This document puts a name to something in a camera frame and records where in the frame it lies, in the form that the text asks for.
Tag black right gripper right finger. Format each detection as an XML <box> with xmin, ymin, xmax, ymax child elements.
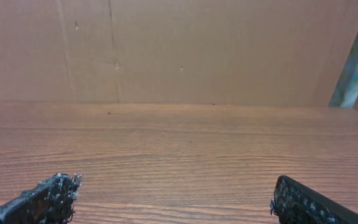
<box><xmin>270</xmin><ymin>175</ymin><xmax>358</xmax><ymax>224</ymax></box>

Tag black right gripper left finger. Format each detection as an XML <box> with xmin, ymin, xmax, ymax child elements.
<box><xmin>0</xmin><ymin>173</ymin><xmax>83</xmax><ymax>224</ymax></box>

